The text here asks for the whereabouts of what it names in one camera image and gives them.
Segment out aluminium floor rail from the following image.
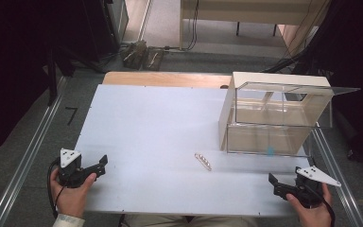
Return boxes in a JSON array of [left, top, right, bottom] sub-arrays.
[[0, 75, 70, 227], [310, 124, 362, 227]]

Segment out hanging black cables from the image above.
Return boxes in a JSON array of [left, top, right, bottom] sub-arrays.
[[183, 0, 200, 52]]

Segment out person's left hand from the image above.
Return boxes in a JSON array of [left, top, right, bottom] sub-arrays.
[[49, 167, 98, 219]]

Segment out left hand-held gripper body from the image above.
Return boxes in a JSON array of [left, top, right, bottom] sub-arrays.
[[58, 148, 93, 189]]

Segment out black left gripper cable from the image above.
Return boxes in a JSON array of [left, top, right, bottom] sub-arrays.
[[46, 158, 66, 219]]

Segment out wooden table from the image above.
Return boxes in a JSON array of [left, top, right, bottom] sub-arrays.
[[101, 71, 233, 90]]

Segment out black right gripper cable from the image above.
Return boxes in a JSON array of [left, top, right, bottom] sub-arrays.
[[308, 184, 337, 227]]

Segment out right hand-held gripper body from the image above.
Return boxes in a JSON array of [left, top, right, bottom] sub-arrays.
[[291, 166, 342, 209]]

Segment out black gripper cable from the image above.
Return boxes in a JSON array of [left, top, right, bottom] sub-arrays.
[[46, 158, 66, 219], [308, 184, 337, 227]]

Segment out person's right hand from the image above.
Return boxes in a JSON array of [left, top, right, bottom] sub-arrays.
[[285, 183, 334, 227]]

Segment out light wooden desk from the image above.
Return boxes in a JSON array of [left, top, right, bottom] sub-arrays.
[[179, 0, 333, 51]]

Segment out black curtain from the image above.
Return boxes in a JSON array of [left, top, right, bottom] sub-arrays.
[[261, 0, 363, 171], [0, 0, 130, 162]]

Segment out clear plastic box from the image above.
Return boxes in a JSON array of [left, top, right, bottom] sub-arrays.
[[217, 71, 361, 159]]

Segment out person's beige trousers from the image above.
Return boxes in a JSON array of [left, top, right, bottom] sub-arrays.
[[118, 214, 260, 227]]

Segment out floor box of tools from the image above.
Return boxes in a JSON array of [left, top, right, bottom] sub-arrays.
[[120, 39, 165, 72]]

